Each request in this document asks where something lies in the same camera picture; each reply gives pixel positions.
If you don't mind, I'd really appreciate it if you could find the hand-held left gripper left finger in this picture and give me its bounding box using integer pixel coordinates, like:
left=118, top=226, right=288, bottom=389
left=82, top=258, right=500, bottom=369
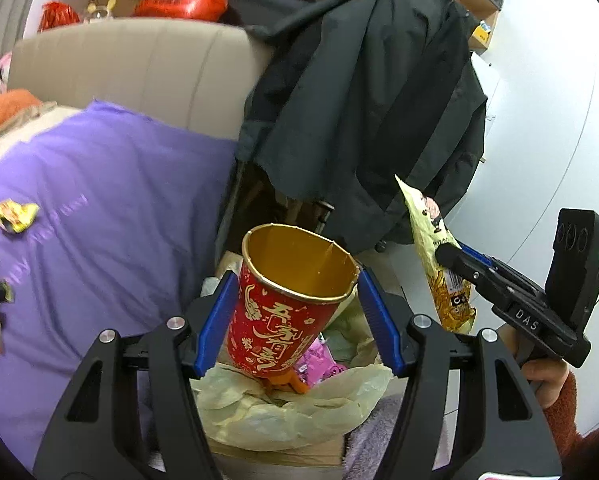
left=33, top=270, right=240, bottom=480

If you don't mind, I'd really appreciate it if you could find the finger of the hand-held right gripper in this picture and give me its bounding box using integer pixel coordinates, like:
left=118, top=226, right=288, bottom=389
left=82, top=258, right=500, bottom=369
left=459, top=244, right=547, bottom=306
left=435, top=243, right=510, bottom=311

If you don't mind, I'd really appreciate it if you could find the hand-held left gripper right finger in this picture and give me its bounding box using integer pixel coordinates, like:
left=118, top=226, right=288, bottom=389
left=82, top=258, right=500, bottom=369
left=357, top=266, right=563, bottom=480

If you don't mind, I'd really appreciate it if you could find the pale yellow snack packet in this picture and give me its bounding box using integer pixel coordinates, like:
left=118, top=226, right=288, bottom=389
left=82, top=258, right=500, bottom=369
left=395, top=174, right=477, bottom=335

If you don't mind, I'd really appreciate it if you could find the red paper cup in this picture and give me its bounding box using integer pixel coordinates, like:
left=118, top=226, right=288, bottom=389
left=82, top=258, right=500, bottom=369
left=226, top=223, right=361, bottom=378

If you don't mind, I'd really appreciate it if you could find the waste bin with yellow liner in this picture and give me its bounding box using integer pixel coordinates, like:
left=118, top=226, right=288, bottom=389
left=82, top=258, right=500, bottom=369
left=189, top=255, right=395, bottom=446

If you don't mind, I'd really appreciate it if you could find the person's right forearm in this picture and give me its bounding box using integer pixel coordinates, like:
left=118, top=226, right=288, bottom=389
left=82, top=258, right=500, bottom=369
left=542, top=372, right=599, bottom=461

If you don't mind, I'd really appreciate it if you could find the person's right hand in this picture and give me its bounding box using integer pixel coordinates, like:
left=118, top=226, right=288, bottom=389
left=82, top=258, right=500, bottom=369
left=498, top=324, right=570, bottom=410

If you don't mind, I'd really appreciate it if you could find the office chair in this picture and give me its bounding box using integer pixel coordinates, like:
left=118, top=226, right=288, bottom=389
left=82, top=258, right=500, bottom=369
left=279, top=200, right=390, bottom=256

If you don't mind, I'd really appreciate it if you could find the person's right leg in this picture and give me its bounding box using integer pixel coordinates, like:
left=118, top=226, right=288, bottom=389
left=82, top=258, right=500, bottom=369
left=344, top=395, right=450, bottom=480

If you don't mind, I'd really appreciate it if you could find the purple blanket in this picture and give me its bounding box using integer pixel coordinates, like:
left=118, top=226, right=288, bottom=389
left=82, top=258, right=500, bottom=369
left=0, top=100, right=237, bottom=471

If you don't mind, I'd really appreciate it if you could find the black jacket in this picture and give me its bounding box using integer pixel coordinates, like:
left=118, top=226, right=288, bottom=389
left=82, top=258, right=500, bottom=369
left=236, top=0, right=487, bottom=248

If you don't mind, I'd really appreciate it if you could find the small crumpled yellow wrapper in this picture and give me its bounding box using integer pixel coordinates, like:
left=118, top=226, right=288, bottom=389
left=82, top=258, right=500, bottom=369
left=0, top=200, right=40, bottom=233

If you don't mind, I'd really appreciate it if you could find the beige padded headboard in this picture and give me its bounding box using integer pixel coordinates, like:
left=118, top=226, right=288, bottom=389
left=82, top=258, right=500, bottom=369
left=6, top=17, right=275, bottom=141

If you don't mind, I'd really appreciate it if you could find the beige bed sheet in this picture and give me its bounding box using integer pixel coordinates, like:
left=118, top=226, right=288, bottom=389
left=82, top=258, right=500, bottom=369
left=0, top=107, right=87, bottom=176

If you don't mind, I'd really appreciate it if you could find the beige cloth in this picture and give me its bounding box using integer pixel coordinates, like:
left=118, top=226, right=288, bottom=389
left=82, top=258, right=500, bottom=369
left=0, top=102, right=57, bottom=158

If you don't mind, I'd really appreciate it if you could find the orange pillow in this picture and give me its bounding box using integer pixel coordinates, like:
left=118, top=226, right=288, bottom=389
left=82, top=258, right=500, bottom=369
left=0, top=89, right=42, bottom=141

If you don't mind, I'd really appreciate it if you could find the white rabbit lamp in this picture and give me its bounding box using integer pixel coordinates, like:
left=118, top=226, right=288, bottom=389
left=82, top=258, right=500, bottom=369
left=83, top=0, right=117, bottom=23

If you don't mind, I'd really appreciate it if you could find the small red plastic bag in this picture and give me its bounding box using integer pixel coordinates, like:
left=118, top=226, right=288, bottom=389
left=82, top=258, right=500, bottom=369
left=38, top=1, right=81, bottom=33

